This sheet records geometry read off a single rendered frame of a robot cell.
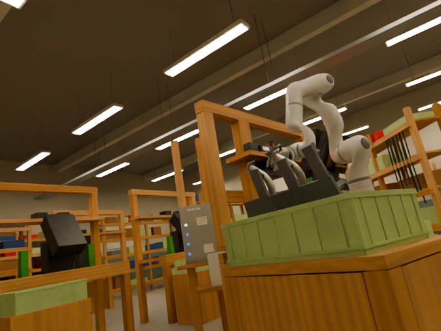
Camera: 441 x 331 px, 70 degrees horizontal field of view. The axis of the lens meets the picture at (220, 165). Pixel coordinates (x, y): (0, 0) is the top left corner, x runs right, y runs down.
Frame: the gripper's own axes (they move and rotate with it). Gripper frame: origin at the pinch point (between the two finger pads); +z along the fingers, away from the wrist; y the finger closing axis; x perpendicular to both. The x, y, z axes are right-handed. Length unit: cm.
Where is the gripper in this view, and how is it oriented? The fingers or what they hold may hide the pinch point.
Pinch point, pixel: (266, 163)
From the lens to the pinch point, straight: 144.8
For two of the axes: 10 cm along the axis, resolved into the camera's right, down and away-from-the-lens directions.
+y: 1.9, -8.6, -4.7
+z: -6.8, 2.3, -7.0
